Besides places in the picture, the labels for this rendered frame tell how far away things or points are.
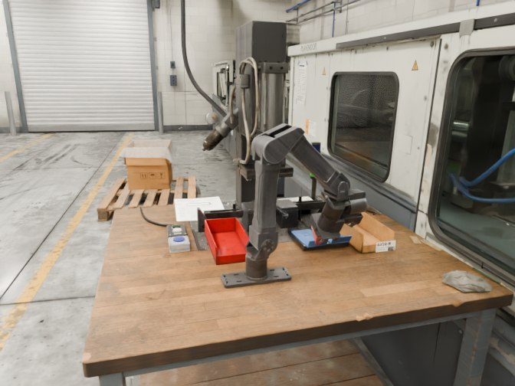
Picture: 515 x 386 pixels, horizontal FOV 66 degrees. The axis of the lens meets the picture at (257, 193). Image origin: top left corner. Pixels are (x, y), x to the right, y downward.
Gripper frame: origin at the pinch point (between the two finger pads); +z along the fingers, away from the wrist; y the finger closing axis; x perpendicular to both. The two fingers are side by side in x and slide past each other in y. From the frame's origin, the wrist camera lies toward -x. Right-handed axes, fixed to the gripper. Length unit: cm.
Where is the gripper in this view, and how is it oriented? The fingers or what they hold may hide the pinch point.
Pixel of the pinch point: (317, 242)
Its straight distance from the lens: 134.0
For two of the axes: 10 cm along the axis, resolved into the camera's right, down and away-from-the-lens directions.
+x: -9.5, 0.7, -3.1
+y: -2.6, -7.2, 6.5
